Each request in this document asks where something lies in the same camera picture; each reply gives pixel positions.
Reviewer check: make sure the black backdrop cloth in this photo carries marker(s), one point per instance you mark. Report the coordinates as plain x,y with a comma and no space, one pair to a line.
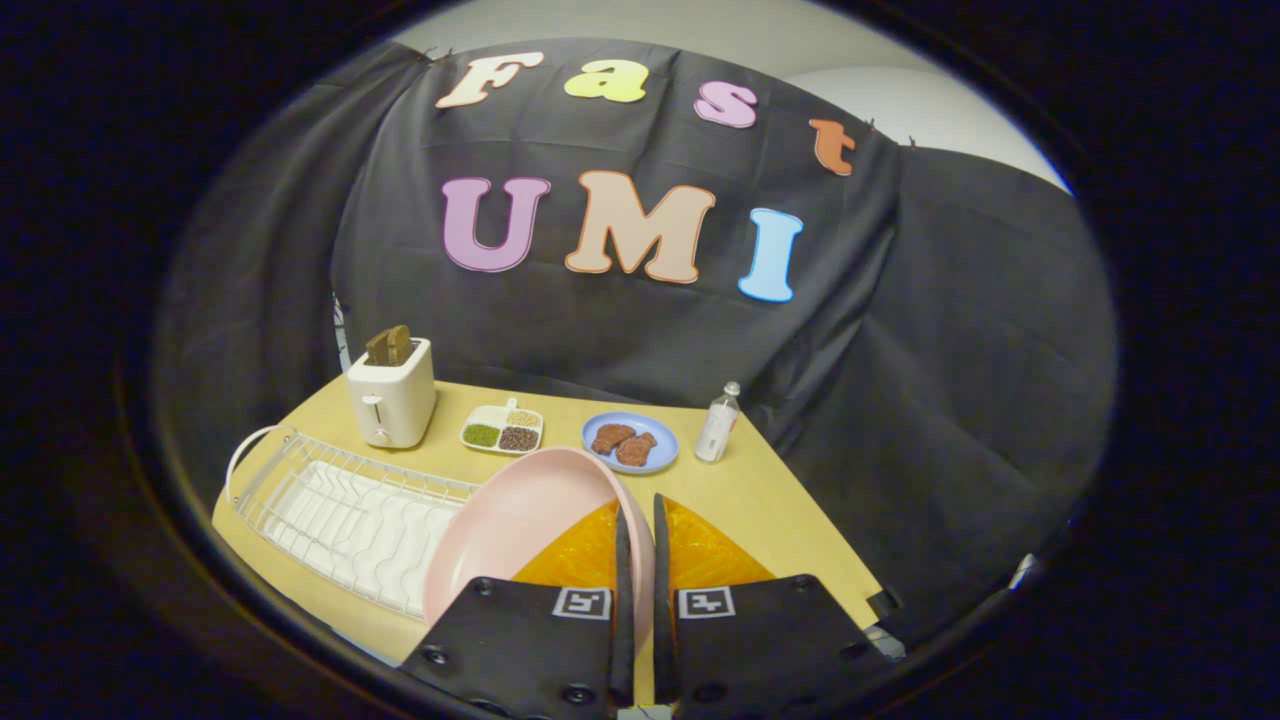
640,330

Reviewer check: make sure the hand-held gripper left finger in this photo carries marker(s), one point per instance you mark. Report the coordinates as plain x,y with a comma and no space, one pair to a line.
623,600

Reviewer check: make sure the pink plate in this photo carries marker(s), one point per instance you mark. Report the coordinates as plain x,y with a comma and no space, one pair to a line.
520,530

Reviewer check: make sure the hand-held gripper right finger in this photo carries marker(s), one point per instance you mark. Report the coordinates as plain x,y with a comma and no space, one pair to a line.
663,600

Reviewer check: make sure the blue plate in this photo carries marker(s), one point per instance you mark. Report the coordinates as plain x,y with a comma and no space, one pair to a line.
650,440

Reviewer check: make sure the brown meat piece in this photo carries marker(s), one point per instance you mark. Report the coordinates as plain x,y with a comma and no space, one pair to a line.
611,437
636,450

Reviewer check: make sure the white toaster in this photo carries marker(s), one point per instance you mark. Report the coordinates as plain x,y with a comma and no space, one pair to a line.
392,395

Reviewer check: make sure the white divided dish with grains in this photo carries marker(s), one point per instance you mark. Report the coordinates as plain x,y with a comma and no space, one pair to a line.
501,429

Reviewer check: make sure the clear plastic bottle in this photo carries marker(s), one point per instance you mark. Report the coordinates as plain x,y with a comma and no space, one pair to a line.
717,428

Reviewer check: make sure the brown toast slice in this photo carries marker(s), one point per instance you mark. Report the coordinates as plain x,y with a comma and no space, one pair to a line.
388,346

